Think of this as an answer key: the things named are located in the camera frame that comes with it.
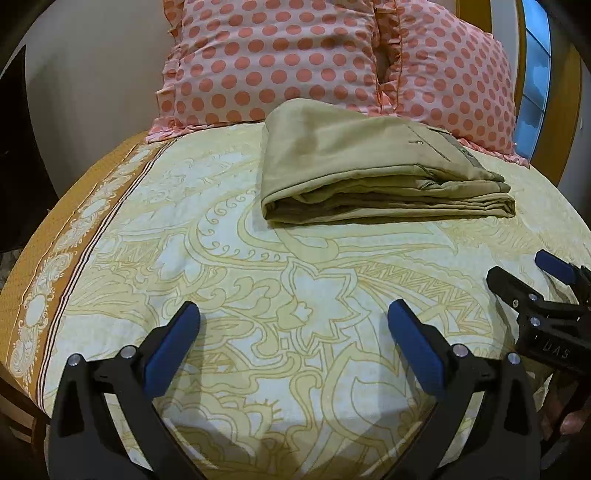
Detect wooden bed frame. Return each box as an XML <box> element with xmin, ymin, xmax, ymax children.
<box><xmin>0</xmin><ymin>362</ymin><xmax>49</xmax><ymax>480</ymax></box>

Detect yellow patterned bed sheet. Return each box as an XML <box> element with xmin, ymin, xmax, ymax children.
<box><xmin>0</xmin><ymin>121</ymin><xmax>591</xmax><ymax>480</ymax></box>

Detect wooden window frame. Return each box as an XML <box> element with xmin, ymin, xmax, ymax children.
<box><xmin>455</xmin><ymin>0</ymin><xmax>591</xmax><ymax>186</ymax></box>

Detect person's right hand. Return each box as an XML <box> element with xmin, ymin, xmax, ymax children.
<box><xmin>540</xmin><ymin>392</ymin><xmax>591</xmax><ymax>445</ymax></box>

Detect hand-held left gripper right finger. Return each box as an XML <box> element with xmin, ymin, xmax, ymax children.
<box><xmin>387</xmin><ymin>299</ymin><xmax>541</xmax><ymax>480</ymax></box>

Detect pink polka dot pillow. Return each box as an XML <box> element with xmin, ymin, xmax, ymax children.
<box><xmin>145</xmin><ymin>0</ymin><xmax>385</xmax><ymax>145</ymax></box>
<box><xmin>374</xmin><ymin>0</ymin><xmax>530</xmax><ymax>168</ymax></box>

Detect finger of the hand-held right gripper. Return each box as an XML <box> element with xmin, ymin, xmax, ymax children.
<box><xmin>536</xmin><ymin>249</ymin><xmax>591</xmax><ymax>304</ymax></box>
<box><xmin>486</xmin><ymin>265</ymin><xmax>544</xmax><ymax>325</ymax></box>

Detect dark furniture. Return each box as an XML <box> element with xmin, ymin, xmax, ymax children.
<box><xmin>0</xmin><ymin>46</ymin><xmax>49</xmax><ymax>254</ymax></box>

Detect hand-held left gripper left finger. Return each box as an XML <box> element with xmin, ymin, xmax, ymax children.
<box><xmin>48</xmin><ymin>301</ymin><xmax>208</xmax><ymax>480</ymax></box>

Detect khaki pants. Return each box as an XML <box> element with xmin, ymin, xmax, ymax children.
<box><xmin>261</xmin><ymin>98</ymin><xmax>516</xmax><ymax>228</ymax></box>

